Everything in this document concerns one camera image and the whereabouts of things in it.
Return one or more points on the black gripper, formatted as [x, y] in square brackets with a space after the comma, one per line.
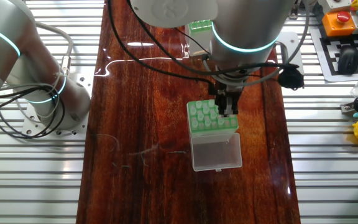
[228, 92]

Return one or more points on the tall translucent green tip box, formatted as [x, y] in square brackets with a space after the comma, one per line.
[216, 154]

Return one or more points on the low green rack tip box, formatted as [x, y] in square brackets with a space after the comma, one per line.
[197, 40]

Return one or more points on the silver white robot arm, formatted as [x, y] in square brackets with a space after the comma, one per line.
[244, 25]

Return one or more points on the glossy brown wooden board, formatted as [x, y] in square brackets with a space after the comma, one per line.
[151, 171]

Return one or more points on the black computer mouse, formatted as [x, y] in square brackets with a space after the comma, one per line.
[348, 60]

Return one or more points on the yellow button box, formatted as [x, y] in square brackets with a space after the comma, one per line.
[334, 29]

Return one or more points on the red emergency stop button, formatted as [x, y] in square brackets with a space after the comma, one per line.
[343, 16]

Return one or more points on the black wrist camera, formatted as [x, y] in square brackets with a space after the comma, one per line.
[291, 77]

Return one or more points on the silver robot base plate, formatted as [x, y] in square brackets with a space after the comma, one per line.
[84, 82]

